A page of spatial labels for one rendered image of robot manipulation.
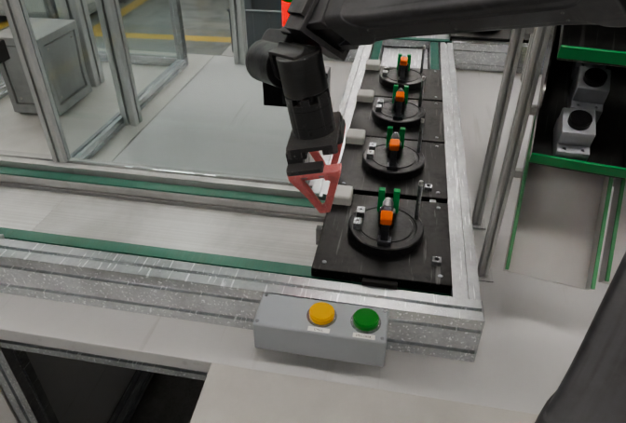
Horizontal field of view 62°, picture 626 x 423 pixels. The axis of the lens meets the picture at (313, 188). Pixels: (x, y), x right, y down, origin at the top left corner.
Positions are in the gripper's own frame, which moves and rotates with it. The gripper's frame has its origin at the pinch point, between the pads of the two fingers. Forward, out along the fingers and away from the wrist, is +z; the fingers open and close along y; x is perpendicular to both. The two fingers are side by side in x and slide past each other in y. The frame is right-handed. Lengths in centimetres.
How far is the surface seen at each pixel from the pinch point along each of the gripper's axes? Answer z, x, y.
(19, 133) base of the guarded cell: 10, -100, -68
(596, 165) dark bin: 4.6, 37.5, -5.7
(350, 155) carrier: 20, -2, -46
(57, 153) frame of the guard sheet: 5, -67, -38
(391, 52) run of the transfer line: 24, 10, -133
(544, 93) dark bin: -0.7, 34.2, -20.5
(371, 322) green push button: 22.2, 3.3, 4.4
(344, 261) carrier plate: 21.0, -1.4, -9.4
